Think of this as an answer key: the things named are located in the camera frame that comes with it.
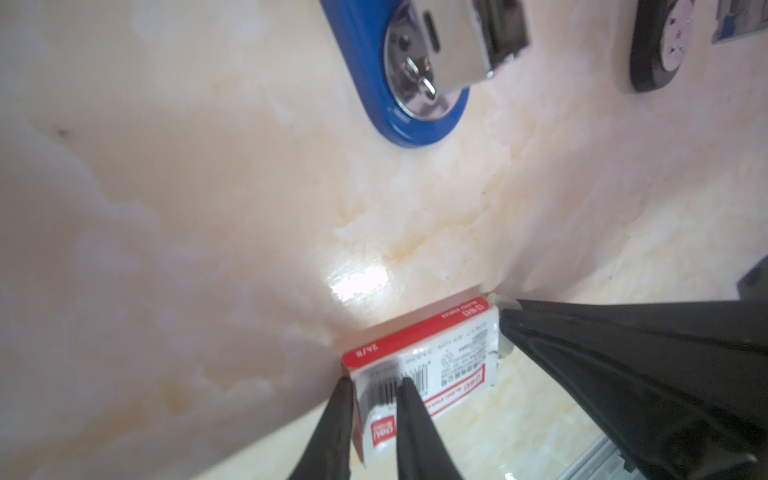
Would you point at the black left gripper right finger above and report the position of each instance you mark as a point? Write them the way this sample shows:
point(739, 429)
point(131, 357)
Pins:
point(679, 388)

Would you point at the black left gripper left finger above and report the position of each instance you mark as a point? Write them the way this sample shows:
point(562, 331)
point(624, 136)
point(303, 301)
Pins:
point(420, 452)

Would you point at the red white staple box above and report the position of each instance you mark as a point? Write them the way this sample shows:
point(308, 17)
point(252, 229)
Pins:
point(449, 356)

